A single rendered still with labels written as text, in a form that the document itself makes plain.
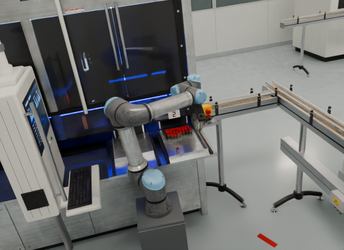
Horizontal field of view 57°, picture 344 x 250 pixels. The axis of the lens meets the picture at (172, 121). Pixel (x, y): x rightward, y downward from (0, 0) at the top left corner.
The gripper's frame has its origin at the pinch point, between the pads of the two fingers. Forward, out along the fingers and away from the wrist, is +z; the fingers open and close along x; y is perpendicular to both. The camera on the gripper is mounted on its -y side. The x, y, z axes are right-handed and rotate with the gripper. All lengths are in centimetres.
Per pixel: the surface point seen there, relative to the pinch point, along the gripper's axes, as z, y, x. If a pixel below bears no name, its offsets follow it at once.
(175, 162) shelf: 17.8, -1.6, 17.8
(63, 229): 64, 16, 100
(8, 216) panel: 59, 38, 141
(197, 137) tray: 17.6, 22.1, -4.1
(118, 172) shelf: 18, 2, 53
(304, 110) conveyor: 13, 21, -85
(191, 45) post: -43, 38, -10
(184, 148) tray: 17.6, 12.1, 8.2
